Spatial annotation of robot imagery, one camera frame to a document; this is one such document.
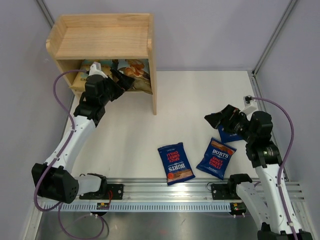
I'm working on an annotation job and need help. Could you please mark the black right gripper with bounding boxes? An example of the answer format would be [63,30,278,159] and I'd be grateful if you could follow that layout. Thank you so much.
[204,104,256,143]

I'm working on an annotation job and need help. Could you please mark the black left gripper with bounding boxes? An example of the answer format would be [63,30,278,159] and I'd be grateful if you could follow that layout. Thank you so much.
[99,67,134,105]

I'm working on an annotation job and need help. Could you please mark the light blue cassava chips bag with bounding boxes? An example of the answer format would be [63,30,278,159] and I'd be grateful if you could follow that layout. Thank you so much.
[117,59,152,94]

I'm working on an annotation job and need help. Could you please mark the blue burts bag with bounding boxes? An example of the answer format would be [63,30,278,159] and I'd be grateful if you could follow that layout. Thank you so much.
[218,125,243,143]
[157,142,196,186]
[196,137,237,180]

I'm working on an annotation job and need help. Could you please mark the yellow kettle chips bag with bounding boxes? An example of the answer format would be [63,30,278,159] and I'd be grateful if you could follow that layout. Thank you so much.
[70,59,113,92]

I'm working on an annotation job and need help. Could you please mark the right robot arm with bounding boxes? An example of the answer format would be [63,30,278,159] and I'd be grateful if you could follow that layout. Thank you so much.
[204,105,313,240]

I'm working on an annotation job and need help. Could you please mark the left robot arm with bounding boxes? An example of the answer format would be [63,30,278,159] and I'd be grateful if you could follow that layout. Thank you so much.
[31,62,135,211]

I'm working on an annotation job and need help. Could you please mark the wooden two-tier shelf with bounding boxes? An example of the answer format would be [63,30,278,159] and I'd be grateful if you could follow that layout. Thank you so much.
[45,13,157,115]

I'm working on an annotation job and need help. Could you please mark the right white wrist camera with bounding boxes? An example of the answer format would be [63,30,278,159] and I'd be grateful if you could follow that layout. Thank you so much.
[241,95,258,116]

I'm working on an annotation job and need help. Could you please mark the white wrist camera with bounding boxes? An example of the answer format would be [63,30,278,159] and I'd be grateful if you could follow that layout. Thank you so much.
[241,95,258,116]
[87,61,108,78]

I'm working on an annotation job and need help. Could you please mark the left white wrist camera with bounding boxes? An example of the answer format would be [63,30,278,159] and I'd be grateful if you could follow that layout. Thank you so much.
[87,61,108,78]

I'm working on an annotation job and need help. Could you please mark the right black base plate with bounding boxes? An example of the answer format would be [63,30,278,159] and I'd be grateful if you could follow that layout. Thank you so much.
[207,183,240,200]

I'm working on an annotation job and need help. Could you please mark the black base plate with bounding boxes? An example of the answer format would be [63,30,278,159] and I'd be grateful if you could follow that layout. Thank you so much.
[207,183,240,200]
[98,183,124,200]

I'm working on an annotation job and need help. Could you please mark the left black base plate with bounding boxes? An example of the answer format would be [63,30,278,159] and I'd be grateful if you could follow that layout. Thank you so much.
[98,183,124,200]

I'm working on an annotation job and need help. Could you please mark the aluminium mounting rail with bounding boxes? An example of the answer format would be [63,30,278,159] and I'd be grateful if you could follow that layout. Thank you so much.
[33,177,306,203]

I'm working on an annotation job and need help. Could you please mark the left aluminium frame post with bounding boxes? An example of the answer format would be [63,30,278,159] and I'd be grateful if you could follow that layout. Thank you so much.
[35,0,55,28]

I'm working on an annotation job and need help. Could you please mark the aluminium frame post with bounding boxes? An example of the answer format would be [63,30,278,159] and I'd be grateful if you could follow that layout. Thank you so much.
[251,0,299,77]
[35,0,55,28]

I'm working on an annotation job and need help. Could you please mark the right aluminium frame post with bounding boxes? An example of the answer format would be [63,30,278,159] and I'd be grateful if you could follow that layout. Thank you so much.
[251,0,299,77]

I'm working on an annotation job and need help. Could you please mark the white slotted cable duct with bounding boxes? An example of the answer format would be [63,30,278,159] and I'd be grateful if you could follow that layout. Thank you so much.
[60,201,246,213]

